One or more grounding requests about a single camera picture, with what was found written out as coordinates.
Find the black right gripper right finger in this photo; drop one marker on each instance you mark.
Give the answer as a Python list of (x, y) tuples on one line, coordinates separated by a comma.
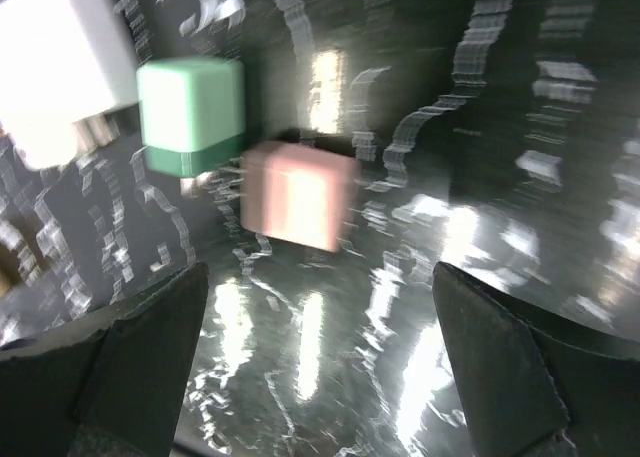
[(531, 382)]

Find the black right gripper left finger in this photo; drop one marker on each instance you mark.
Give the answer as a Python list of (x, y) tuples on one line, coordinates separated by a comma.
[(111, 383)]

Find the pink plug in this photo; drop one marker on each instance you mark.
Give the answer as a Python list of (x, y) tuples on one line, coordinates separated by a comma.
[(297, 193)]

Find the green usb charger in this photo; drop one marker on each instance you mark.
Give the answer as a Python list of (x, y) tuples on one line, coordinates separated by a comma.
[(192, 114)]

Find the white charger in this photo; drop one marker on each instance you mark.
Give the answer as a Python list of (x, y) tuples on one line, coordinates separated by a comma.
[(65, 66)]

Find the beige cube socket adapter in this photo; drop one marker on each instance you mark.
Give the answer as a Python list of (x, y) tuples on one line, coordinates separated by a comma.
[(8, 279)]

